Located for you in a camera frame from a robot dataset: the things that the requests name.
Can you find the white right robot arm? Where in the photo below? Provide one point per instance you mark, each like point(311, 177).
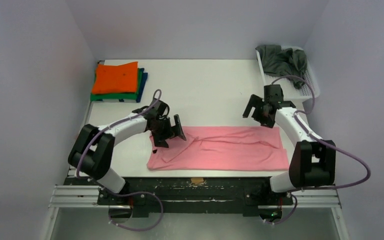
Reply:
point(313, 164)

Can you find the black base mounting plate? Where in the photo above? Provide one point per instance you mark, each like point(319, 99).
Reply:
point(142, 196)

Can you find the orange folded t-shirt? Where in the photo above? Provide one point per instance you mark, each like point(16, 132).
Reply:
point(116, 78)

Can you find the navy blue folded t-shirt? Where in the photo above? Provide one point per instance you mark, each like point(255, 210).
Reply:
point(142, 83)

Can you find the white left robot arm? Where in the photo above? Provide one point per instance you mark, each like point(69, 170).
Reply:
point(93, 149)

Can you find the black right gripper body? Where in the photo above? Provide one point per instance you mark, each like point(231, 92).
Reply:
point(260, 109)

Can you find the green folded t-shirt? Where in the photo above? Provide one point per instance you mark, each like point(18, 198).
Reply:
point(120, 97)

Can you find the pink t-shirt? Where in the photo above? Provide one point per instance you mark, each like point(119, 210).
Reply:
point(222, 148)

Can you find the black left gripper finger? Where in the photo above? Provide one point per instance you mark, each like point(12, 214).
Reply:
point(177, 129)
point(160, 142)

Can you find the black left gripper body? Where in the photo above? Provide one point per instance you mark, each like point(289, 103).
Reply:
point(162, 127)

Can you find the dark grey crumpled t-shirt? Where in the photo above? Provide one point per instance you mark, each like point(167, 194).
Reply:
point(278, 62)

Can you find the brown tape piece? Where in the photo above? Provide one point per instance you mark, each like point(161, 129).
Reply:
point(196, 181)

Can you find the aluminium frame rail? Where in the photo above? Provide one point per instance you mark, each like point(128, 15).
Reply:
point(86, 196)

